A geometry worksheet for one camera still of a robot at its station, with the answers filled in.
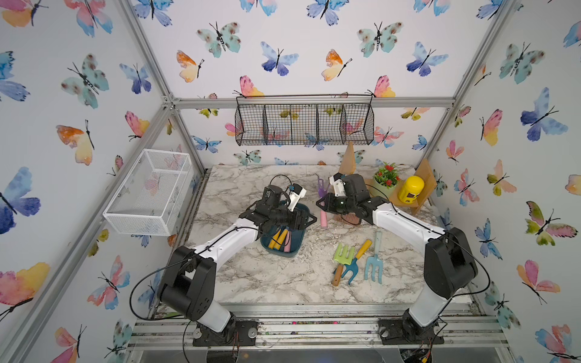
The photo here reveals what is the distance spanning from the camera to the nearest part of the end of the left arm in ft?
2.12

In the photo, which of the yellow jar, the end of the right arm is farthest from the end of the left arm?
the yellow jar

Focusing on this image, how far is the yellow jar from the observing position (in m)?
0.93

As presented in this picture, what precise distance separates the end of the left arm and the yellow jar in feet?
1.56

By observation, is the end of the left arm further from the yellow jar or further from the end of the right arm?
the yellow jar
